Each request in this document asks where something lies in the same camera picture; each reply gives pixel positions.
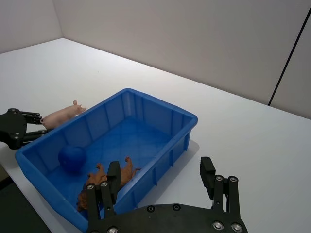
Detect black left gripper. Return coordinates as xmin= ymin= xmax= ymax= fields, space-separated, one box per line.
xmin=0 ymin=108 xmax=53 ymax=150

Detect blue plastic bin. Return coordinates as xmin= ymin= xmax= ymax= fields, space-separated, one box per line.
xmin=15 ymin=87 xmax=198 ymax=233

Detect pink toy pig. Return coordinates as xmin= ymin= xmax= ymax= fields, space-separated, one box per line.
xmin=40 ymin=99 xmax=87 ymax=130

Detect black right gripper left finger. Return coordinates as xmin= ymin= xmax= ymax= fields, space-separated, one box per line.
xmin=86 ymin=160 xmax=121 ymax=220

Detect blue ball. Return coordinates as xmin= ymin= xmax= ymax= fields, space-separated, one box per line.
xmin=58 ymin=145 xmax=87 ymax=173

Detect brown toy lion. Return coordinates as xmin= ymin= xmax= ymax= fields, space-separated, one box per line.
xmin=77 ymin=156 xmax=142 ymax=212

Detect black vertical wall strip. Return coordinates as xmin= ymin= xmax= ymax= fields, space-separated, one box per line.
xmin=268 ymin=0 xmax=311 ymax=106

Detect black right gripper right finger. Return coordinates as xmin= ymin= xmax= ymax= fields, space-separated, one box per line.
xmin=200 ymin=157 xmax=241 ymax=214

